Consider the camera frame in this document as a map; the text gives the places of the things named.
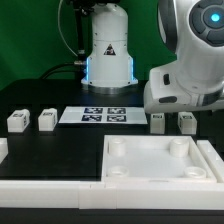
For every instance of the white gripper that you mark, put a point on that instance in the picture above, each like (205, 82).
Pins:
(162, 94)

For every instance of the white square tabletop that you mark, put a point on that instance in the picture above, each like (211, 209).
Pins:
(135, 159)

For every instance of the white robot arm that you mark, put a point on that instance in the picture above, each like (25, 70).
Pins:
(177, 46)

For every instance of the white AprilTag sheet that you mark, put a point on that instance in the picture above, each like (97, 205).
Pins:
(103, 115)

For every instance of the white U-shaped obstacle fence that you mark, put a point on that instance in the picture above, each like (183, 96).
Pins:
(120, 195)

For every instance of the black camera pole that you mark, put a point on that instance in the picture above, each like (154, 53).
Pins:
(81, 8)

